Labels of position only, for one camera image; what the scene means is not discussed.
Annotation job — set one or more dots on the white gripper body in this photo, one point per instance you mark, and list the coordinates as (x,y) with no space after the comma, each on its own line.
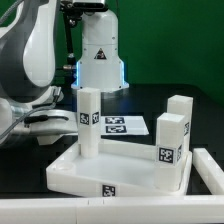
(49,126)

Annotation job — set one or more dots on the white desk top tray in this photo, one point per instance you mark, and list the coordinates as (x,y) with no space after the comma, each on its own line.
(121,169)

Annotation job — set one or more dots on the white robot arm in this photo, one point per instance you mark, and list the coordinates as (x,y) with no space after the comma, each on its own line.
(28,65)

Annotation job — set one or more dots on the white front fence bar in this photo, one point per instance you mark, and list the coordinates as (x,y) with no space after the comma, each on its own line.
(151,210)

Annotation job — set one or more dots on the white fence bar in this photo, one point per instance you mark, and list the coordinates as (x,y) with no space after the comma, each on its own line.
(151,210)
(209,171)

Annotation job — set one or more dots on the white right fence bar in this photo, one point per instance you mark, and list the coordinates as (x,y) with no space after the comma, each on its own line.
(209,171)

